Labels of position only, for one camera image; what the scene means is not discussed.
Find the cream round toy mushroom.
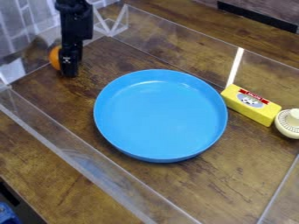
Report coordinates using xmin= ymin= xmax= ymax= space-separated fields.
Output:
xmin=275 ymin=108 xmax=299 ymax=139

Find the blue object at corner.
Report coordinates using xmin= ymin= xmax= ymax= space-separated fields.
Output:
xmin=0 ymin=202 xmax=20 ymax=224

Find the yellow toy butter block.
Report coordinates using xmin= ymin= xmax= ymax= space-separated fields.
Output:
xmin=220 ymin=84 xmax=282 ymax=127

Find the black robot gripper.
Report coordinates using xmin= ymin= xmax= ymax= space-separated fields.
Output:
xmin=55 ymin=0 xmax=94 ymax=78

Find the orange toy ball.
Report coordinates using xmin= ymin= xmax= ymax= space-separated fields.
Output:
xmin=50 ymin=46 xmax=62 ymax=71

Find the clear acrylic enclosure wall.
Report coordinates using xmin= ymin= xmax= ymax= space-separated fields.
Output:
xmin=0 ymin=0 xmax=299 ymax=224

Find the round blue tray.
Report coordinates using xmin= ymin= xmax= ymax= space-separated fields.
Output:
xmin=94 ymin=69 xmax=228 ymax=163

